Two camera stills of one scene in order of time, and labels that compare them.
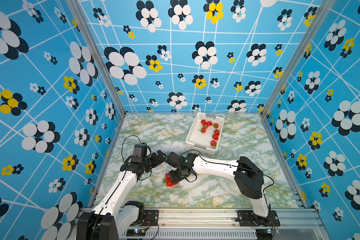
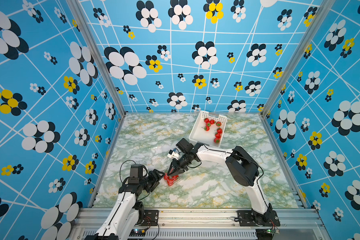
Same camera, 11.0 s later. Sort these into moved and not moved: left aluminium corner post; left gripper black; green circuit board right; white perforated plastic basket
Moved: left gripper black
Not moved: left aluminium corner post; white perforated plastic basket; green circuit board right
